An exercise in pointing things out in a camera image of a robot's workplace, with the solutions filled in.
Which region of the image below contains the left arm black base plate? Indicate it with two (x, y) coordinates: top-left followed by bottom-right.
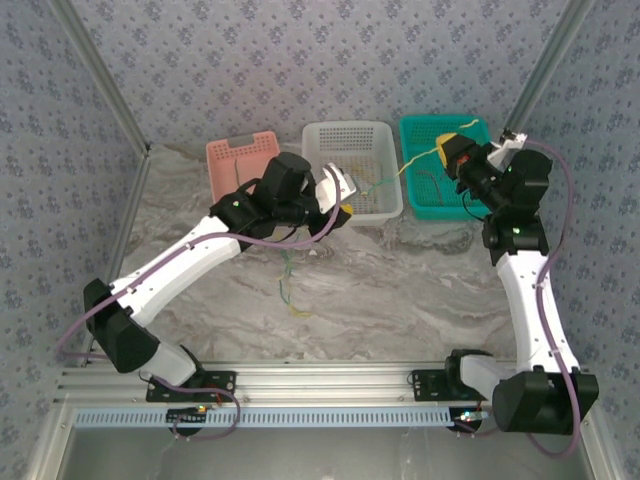
(145, 370), (237, 403)

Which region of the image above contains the yellow thin cable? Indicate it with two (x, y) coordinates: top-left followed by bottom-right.
(362, 117), (481, 196)

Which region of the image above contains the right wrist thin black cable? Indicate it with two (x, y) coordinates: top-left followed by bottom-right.
(461, 192), (490, 222)

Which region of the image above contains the grey metal lower panel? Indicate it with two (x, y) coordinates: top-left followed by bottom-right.
(64, 427), (599, 480)

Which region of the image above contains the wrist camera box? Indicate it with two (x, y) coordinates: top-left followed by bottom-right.
(314, 163), (360, 214)
(487, 129), (529, 172)

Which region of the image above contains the white plastic basket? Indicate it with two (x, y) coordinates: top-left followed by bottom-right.
(301, 120), (405, 227)

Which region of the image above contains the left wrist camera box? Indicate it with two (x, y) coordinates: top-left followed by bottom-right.
(314, 163), (360, 214)

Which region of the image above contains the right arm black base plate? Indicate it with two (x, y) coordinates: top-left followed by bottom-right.
(410, 369), (504, 401)

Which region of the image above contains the small black circuit board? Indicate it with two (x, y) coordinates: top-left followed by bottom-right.
(452, 409), (489, 434)
(167, 407), (209, 435)

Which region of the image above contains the teal plastic basket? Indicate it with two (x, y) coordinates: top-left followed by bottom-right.
(398, 114), (494, 223)

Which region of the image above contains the pink plastic basket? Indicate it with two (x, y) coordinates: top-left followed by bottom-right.
(205, 130), (281, 206)

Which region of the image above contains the aluminium frame post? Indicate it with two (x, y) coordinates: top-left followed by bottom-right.
(502, 0), (597, 144)
(49, 0), (152, 157)

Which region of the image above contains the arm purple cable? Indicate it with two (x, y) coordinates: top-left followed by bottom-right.
(454, 139), (584, 459)
(55, 172), (344, 442)

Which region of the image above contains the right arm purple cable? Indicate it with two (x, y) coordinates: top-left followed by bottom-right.
(454, 139), (584, 459)

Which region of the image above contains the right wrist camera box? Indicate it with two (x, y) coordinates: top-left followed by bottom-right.
(487, 129), (529, 172)

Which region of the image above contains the red thin cable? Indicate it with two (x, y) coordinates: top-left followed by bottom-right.
(416, 169), (444, 207)

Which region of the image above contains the grey slotted cable duct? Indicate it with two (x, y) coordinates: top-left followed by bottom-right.
(74, 405), (454, 429)

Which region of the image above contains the aluminium mounting rail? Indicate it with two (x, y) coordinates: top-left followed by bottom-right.
(54, 362), (599, 405)

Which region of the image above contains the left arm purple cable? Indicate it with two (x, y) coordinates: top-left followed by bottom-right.
(55, 172), (344, 442)

